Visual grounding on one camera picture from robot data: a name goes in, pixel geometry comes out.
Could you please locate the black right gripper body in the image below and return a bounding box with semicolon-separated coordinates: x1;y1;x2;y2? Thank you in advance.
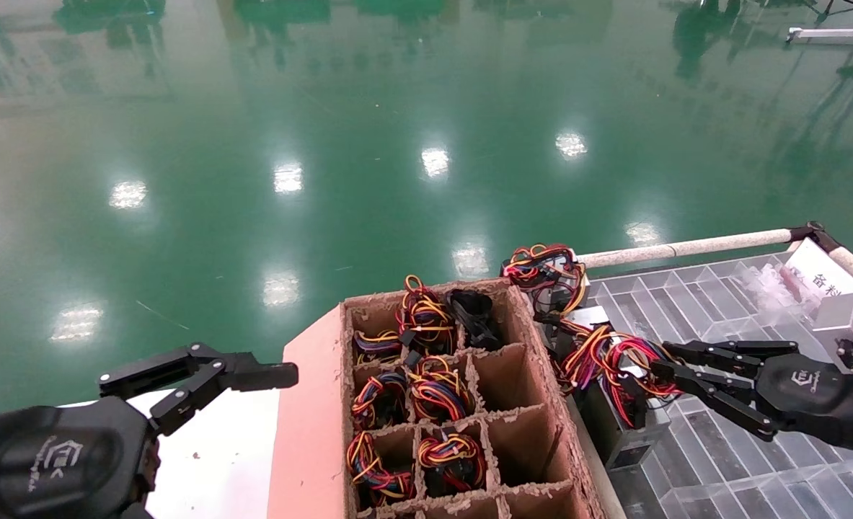
756;352;853;460

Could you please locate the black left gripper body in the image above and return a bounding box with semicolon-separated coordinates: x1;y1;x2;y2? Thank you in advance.
0;395;162;519

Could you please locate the power supply with red wires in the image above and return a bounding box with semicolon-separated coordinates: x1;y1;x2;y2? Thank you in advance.
554;323;681;471

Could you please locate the clear plastic compartment tray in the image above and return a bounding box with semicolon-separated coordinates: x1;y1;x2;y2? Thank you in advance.
578;251;853;519

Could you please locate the clear plastic parts bag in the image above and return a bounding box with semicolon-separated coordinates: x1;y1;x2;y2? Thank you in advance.
740;263;823;322

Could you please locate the white sign with Chinese text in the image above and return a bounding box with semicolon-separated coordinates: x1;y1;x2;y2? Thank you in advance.
783;238;853;325

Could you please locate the brown cardboard divider box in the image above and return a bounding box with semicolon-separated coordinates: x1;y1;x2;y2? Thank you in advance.
268;278;609;519

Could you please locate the black tube corner connector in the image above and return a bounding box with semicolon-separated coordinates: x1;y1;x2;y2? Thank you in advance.
789;221;841;253

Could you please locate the white metal stand base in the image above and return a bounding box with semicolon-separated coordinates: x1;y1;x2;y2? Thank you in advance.
787;0;853;48

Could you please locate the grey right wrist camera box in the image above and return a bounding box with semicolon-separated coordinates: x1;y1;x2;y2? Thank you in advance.
812;293;853;380

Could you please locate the long white frame tube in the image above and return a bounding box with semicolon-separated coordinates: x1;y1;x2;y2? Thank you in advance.
578;229;795;269

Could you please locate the silver power supply with wires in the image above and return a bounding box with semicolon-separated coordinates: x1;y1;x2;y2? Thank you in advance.
542;305;613;354

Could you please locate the power supply with coloured wires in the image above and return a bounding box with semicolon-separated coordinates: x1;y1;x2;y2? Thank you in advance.
502;243;590;322
396;274;461;354
417;431;488;497
347;430;418;509
352;371;411;430
406;355;470;423
354;329;404;363

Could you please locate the power supply with black cables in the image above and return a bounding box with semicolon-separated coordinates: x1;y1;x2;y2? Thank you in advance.
449;288;506;350

